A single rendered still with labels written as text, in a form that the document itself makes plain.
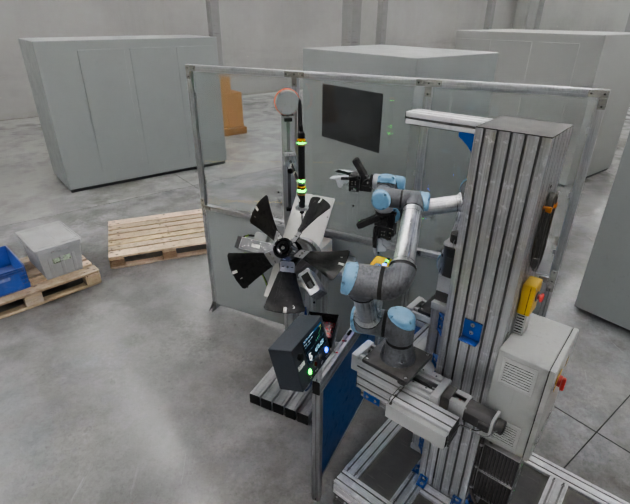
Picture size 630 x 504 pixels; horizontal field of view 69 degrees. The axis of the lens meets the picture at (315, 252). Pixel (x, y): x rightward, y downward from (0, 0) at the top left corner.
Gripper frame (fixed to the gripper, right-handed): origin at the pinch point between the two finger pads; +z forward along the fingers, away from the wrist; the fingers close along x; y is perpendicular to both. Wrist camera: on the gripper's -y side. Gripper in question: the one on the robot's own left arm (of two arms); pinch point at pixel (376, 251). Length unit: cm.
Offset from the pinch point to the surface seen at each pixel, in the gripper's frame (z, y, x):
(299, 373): 28, -8, -57
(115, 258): 131, -313, 108
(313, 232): 25, -58, 53
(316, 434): 91, -14, -30
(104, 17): -85, -1029, 782
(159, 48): -48, -480, 388
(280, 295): 42, -54, 6
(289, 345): 18, -14, -54
